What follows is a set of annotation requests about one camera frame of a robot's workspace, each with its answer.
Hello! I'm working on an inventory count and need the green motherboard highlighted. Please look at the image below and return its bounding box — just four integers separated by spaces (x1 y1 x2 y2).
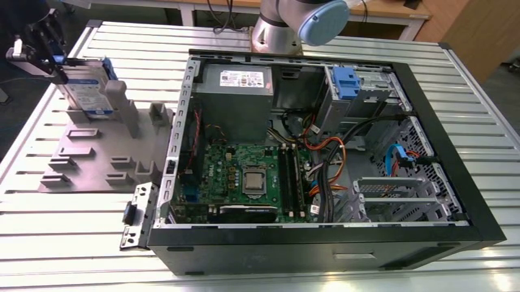
169 142 323 224

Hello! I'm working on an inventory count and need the grey metal drive cage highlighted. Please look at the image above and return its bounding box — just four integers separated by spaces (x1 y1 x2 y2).
316 65 410 131

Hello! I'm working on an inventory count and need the red black twisted wire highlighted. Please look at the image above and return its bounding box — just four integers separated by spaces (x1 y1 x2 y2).
190 106 205 176

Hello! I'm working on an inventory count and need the black case fan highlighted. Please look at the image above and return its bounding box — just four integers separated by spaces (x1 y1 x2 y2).
181 100 205 155

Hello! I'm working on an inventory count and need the red data wire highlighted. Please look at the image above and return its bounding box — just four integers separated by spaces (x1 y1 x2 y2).
406 150 424 167

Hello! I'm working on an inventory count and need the CPU socket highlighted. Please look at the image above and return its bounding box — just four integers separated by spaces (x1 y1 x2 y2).
240 163 273 201

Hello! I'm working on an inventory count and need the black graphics card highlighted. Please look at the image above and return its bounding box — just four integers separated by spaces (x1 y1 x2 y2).
207 204 281 224

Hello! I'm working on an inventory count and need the blue data wire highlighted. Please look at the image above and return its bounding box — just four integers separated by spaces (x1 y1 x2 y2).
388 143 410 179

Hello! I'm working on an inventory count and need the grey parts rack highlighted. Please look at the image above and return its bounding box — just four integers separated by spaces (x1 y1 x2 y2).
39 80 177 194

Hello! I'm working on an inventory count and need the silver CPU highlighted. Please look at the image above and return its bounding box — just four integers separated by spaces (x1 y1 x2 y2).
243 171 269 192

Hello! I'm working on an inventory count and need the grey power supply unit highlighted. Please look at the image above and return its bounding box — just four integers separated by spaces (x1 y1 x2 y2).
190 62 276 145

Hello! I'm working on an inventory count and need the silver disk bay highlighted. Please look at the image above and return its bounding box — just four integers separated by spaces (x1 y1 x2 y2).
339 176 467 224

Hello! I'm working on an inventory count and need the black cable bundle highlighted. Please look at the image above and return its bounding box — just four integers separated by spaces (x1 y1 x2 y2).
316 114 410 223

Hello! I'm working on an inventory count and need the black open PC case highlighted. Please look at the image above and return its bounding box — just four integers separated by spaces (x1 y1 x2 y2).
146 47 509 276

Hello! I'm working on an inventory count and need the RAM stick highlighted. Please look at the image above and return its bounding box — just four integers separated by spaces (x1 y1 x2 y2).
279 144 296 218
291 144 307 217

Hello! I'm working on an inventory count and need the wooden cabinet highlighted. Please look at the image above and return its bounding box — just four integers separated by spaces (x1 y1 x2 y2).
418 0 520 85

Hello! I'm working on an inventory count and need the multicoloured power wire bundle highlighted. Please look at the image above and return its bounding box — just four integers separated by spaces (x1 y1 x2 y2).
268 108 351 214

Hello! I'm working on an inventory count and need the silver hinged slot bracket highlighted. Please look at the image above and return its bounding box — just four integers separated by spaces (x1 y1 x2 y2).
120 181 158 252

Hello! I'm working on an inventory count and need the hard disk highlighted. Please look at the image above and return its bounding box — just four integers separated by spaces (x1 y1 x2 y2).
53 56 120 118

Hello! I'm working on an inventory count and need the wooden desk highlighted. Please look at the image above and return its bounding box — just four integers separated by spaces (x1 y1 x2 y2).
350 0 432 42

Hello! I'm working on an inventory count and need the blue plastic drive latch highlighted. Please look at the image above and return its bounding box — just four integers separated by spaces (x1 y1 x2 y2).
331 66 363 101

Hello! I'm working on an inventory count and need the white desk frame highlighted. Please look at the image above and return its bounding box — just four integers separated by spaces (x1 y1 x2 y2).
165 0 261 27

